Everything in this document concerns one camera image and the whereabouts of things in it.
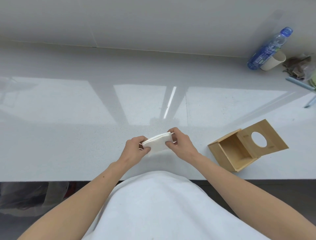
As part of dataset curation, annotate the person's left hand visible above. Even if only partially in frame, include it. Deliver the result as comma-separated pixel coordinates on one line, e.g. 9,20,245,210
117,136,152,171

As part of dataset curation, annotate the person's right hand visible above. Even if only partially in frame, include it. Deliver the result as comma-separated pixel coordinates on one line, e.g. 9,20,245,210
165,127,201,162

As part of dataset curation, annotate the white tissue stack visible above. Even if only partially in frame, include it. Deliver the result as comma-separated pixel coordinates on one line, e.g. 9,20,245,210
142,132,174,157

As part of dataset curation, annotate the person's left forearm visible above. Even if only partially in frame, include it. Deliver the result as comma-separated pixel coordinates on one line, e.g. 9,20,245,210
17,161,135,240

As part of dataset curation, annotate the person's right forearm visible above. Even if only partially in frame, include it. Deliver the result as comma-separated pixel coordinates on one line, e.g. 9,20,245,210
190,153,316,240

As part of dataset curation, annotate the person's white shirt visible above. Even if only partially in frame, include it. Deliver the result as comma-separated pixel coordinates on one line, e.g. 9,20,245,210
81,170,271,240

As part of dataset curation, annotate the wooden tissue box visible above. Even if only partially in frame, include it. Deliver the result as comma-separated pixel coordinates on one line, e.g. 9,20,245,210
208,129,261,172

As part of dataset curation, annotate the wooden box lid with hole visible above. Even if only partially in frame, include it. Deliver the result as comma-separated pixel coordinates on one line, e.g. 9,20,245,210
237,119,289,158

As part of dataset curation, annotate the cream paper cup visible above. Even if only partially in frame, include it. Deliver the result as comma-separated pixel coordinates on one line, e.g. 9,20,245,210
260,50,286,72

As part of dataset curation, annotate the blue plastic water bottle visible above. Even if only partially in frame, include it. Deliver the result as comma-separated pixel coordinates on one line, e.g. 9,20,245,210
247,27,294,70

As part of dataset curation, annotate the light blue pen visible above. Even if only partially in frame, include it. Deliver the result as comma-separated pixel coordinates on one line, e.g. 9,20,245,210
286,76,316,91
303,95,316,108

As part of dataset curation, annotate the brown crumpled cloth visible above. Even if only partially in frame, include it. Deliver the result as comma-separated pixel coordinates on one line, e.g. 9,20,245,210
282,56,312,80

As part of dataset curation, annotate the green item in clear bag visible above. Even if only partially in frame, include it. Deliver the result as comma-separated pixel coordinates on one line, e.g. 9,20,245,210
305,65,316,87

